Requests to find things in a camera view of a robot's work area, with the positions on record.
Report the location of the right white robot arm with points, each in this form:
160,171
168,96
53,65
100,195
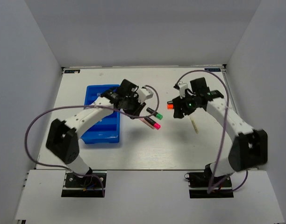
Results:
249,147

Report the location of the corner label sticker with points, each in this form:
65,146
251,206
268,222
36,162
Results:
72,71
213,69

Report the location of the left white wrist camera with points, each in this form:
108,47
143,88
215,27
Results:
144,94

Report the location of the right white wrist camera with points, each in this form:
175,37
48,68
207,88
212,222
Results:
181,87

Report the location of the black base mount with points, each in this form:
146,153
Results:
90,187
198,186

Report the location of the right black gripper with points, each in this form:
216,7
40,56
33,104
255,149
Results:
179,102

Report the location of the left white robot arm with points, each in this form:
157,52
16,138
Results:
63,137

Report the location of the orange cap black highlighter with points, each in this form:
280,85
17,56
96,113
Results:
170,105

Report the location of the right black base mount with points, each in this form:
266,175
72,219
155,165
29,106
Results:
198,186

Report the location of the right corner label sticker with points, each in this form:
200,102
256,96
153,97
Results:
213,69

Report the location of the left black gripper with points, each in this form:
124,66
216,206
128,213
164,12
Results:
139,107

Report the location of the blue compartment tray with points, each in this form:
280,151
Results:
108,129

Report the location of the left corner label sticker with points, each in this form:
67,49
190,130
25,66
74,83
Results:
72,71

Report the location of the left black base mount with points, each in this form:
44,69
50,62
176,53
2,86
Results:
90,187

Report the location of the cream thin pen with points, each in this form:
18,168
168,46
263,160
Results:
194,125

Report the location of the pink cap black highlighter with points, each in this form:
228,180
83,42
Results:
152,122

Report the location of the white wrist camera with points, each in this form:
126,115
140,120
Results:
144,94
181,87

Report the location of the pink thin pen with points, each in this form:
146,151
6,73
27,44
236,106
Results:
147,123

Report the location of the green cap black highlighter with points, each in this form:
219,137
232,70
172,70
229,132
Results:
154,113

